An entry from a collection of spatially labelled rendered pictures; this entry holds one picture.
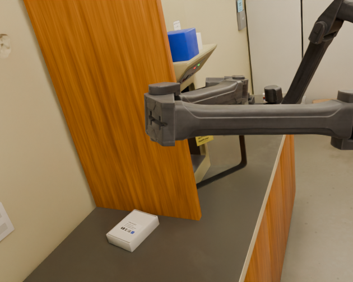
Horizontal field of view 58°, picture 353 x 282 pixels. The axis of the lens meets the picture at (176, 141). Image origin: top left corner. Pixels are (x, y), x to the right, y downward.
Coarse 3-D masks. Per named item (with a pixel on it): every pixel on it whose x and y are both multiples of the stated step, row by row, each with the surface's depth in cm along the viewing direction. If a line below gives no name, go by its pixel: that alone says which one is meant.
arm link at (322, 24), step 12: (324, 24) 101; (312, 36) 105; (324, 36) 107; (312, 48) 110; (324, 48) 108; (312, 60) 112; (300, 72) 117; (312, 72) 115; (300, 84) 119; (288, 96) 126; (300, 96) 123
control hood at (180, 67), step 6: (204, 48) 120; (210, 48) 120; (198, 54) 111; (204, 54) 114; (210, 54) 127; (192, 60) 104; (198, 60) 112; (204, 60) 125; (174, 66) 103; (180, 66) 102; (186, 66) 101; (192, 66) 109; (180, 72) 103; (180, 78) 106
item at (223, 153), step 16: (192, 144) 121; (208, 144) 125; (224, 144) 128; (240, 144) 132; (192, 160) 123; (208, 160) 127; (224, 160) 131; (240, 160) 135; (208, 176) 129; (224, 176) 133
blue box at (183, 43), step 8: (168, 32) 108; (176, 32) 103; (184, 32) 100; (192, 32) 106; (176, 40) 102; (184, 40) 101; (192, 40) 106; (176, 48) 103; (184, 48) 102; (192, 48) 106; (176, 56) 105; (184, 56) 104; (192, 56) 106
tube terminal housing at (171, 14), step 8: (168, 0) 113; (176, 0) 119; (168, 8) 113; (176, 8) 119; (168, 16) 113; (176, 16) 119; (184, 16) 125; (168, 24) 113; (184, 24) 125; (192, 80) 133; (184, 88) 126; (192, 88) 140
